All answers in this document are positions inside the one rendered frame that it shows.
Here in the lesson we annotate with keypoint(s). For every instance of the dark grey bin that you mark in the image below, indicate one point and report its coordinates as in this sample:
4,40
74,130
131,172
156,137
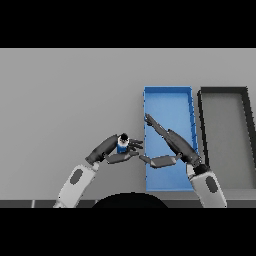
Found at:
226,140

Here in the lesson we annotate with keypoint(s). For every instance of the blue bin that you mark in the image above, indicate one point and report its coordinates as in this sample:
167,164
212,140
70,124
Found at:
168,110

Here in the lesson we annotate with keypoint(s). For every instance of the left robot hand dark grey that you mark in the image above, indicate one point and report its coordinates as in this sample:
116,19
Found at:
105,146

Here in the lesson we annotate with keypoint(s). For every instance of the left robot arm light grey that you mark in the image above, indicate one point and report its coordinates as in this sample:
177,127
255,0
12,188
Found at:
74,185

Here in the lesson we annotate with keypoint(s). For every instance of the right robot arm light grey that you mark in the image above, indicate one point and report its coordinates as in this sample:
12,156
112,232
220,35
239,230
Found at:
208,188

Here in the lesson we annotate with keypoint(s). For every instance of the right robot hand dark grey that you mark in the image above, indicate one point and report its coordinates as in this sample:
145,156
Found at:
178,145

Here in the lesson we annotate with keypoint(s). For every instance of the blue pipe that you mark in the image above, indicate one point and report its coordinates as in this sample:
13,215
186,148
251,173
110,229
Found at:
122,144

